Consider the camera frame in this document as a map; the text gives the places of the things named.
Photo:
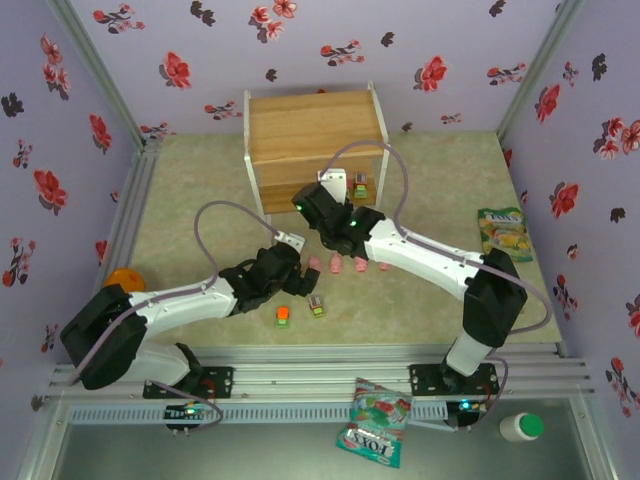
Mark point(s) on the long aluminium base rail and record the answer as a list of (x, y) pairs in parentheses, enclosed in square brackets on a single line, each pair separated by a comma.
[(300, 375)]

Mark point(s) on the wooden shelf white frame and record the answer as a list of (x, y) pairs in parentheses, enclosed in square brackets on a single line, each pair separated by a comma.
[(310, 125)]

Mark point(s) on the green toy truck orange top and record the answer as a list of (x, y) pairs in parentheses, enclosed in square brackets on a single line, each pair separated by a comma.
[(283, 320)]

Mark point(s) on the aluminium frame rail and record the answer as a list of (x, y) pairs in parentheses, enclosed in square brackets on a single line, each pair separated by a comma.
[(130, 200)]

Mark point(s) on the pink pig toy dark specks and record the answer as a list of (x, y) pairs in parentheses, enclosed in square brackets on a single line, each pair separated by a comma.
[(314, 261)]

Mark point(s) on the orange ball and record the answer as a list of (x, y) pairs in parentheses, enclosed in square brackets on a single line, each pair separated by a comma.
[(125, 279)]

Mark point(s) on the teal Fox's candy bag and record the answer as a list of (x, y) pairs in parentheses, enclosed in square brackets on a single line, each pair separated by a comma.
[(375, 425)]

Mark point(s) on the small circuit board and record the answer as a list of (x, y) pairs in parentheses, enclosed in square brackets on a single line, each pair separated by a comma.
[(467, 406), (187, 411)]

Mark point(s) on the yellow green Fox's candy bag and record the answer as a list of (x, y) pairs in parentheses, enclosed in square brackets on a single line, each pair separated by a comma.
[(502, 230)]

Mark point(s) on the white bottle green cap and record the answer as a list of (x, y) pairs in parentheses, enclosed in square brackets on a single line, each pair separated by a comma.
[(520, 427)]

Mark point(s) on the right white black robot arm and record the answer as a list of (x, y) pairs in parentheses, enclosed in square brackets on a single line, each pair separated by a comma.
[(425, 260)]

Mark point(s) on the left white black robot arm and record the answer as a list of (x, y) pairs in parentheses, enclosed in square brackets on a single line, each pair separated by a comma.
[(180, 307)]

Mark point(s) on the aluminium frame post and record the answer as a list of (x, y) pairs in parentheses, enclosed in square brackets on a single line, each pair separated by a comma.
[(538, 70), (100, 70)]

